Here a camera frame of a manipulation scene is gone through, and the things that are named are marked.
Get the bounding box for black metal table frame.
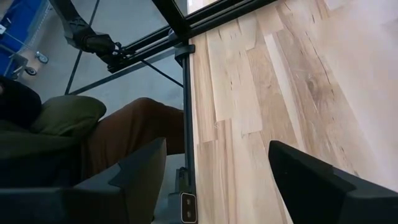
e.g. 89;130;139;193
49;0;277;224

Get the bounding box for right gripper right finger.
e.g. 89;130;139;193
269;139;398;224

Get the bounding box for person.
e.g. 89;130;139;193
0;76;186;189

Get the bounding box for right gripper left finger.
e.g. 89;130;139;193
74;138;167;224

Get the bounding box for blue bin wheeled cart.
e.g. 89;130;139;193
0;0;52;78

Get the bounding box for small black camera module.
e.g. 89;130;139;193
179;192;198;224

